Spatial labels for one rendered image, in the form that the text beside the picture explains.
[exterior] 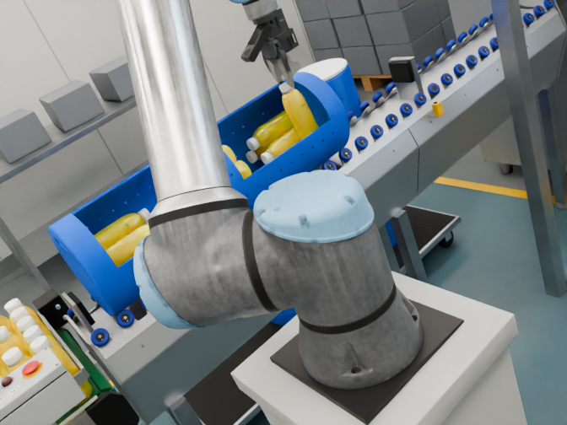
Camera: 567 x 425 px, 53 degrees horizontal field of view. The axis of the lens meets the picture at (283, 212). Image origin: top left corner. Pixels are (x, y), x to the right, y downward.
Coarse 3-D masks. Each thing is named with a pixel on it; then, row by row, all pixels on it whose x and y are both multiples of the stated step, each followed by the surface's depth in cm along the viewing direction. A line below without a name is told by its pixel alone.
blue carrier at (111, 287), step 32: (320, 96) 169; (224, 128) 177; (256, 128) 187; (320, 128) 167; (256, 160) 187; (288, 160) 163; (320, 160) 174; (128, 192) 163; (256, 192) 159; (64, 224) 141; (96, 224) 161; (64, 256) 152; (96, 256) 136; (96, 288) 138; (128, 288) 142
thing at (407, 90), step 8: (408, 56) 200; (392, 64) 202; (400, 64) 200; (408, 64) 198; (416, 64) 199; (392, 72) 204; (400, 72) 202; (408, 72) 199; (416, 72) 200; (400, 80) 204; (408, 80) 201; (416, 80) 201; (400, 88) 209; (408, 88) 205; (416, 88) 203; (400, 96) 211; (408, 96) 208
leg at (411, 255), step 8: (400, 216) 203; (392, 224) 207; (400, 224) 204; (408, 224) 206; (400, 232) 206; (408, 232) 207; (400, 240) 209; (408, 240) 208; (400, 248) 212; (408, 248) 209; (416, 248) 211; (408, 256) 211; (416, 256) 212; (408, 264) 214; (416, 264) 213; (408, 272) 217; (416, 272) 214; (424, 272) 217; (424, 280) 218
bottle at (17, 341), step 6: (12, 336) 140; (18, 336) 142; (0, 342) 138; (6, 342) 139; (12, 342) 139; (18, 342) 140; (0, 348) 138; (6, 348) 138; (24, 348) 141; (0, 354) 139; (24, 354) 141
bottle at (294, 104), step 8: (288, 96) 167; (296, 96) 167; (288, 104) 167; (296, 104) 167; (304, 104) 168; (288, 112) 169; (296, 112) 168; (304, 112) 168; (296, 120) 169; (304, 120) 169; (312, 120) 170; (296, 128) 171; (304, 128) 170; (312, 128) 171; (304, 136) 172
